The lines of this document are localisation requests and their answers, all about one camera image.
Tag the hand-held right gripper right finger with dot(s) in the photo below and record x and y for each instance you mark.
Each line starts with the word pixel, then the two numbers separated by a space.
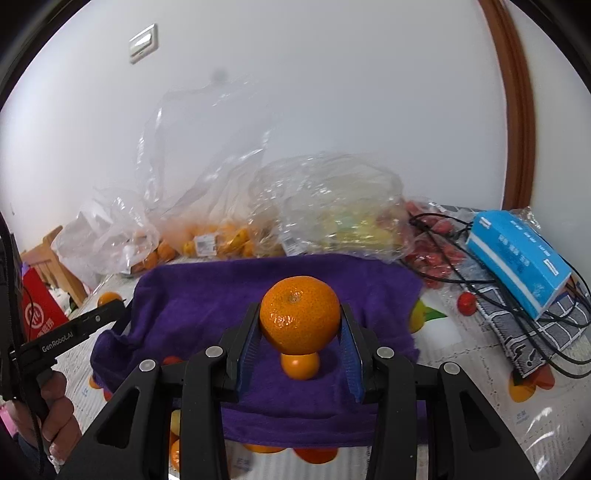
pixel 351 360

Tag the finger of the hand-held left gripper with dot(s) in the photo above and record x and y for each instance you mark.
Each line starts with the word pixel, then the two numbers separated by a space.
pixel 99 316

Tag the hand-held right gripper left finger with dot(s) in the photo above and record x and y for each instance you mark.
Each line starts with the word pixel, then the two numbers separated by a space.
pixel 249 355

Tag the purple towel lined tray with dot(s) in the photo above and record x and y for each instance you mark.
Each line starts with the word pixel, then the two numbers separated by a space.
pixel 194 295

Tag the person's left hand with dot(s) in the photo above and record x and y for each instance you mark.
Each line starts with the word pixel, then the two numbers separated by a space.
pixel 60 406

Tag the red paper bag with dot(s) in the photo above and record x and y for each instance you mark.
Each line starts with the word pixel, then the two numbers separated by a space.
pixel 39 314

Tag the wooden chair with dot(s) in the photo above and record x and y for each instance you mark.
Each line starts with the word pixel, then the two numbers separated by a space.
pixel 64 272

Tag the white plastic bag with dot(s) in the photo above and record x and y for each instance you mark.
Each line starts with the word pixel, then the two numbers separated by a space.
pixel 74 244

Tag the red cherry tomato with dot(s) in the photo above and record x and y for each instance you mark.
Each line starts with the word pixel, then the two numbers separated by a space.
pixel 466 303
pixel 173 360

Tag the clear bag of orange fruit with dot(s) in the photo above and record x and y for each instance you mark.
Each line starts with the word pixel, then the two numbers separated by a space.
pixel 129 221

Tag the small pale yellow fruit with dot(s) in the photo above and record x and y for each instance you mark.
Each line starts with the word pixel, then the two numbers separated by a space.
pixel 175 422

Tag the bag of cherry tomatoes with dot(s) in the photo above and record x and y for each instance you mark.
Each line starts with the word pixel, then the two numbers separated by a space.
pixel 434 258

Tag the clear bag of yellow fruit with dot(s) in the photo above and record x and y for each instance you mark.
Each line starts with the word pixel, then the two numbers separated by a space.
pixel 332 207

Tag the clear plastic bag of mandarins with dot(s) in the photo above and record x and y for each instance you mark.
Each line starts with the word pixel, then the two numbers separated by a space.
pixel 207 184

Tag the blue tissue box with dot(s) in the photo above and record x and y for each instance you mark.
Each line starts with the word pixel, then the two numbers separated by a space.
pixel 512 258

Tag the grey checked cloth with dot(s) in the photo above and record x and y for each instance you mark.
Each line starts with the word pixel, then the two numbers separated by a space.
pixel 572 318

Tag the white light switch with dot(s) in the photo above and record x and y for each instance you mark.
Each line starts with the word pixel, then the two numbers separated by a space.
pixel 143 44

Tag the brown wooden door frame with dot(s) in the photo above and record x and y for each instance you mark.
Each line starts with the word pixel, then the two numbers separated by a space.
pixel 517 115

